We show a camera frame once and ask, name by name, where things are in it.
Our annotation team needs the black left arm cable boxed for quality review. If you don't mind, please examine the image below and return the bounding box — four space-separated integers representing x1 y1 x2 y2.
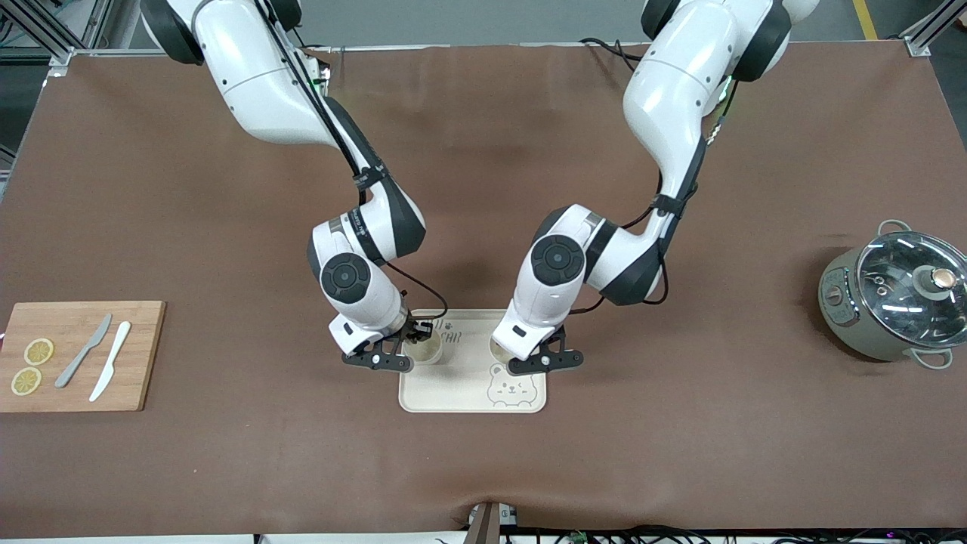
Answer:
570 72 737 314

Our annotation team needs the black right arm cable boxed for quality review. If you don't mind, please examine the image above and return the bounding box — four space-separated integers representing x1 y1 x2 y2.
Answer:
255 0 450 320

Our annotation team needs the cream bear print tray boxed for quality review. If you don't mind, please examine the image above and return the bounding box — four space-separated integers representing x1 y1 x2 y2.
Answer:
399 308 546 414

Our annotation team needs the glass pot lid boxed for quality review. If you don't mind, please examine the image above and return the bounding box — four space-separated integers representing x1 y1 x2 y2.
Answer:
856 231 967 348

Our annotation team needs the brown camera stand post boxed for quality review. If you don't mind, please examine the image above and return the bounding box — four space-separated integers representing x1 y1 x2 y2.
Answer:
462 501 521 544

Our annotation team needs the grey plastic knife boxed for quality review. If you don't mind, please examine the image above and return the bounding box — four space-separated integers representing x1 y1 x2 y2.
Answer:
54 314 113 389

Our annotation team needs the aluminium frame post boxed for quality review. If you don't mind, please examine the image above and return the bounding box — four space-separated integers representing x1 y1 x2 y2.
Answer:
899 0 967 57
0 0 114 76

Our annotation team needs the white plastic knife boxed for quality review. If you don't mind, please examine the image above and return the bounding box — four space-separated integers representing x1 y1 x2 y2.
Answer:
88 320 132 403

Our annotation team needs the black base cable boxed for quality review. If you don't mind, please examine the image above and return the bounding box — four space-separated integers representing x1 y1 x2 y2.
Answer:
579 36 644 73

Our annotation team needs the bamboo cutting board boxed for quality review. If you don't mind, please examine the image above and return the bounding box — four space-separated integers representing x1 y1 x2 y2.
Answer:
0 301 166 413

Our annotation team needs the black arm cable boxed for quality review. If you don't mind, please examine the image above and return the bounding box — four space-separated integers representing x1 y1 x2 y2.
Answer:
570 72 737 314
255 0 450 320

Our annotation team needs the grey-green electric cooking pot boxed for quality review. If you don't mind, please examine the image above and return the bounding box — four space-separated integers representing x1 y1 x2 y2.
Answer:
818 219 967 371

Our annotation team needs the black cable bundle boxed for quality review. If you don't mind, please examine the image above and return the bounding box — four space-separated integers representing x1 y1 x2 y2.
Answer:
521 524 967 544

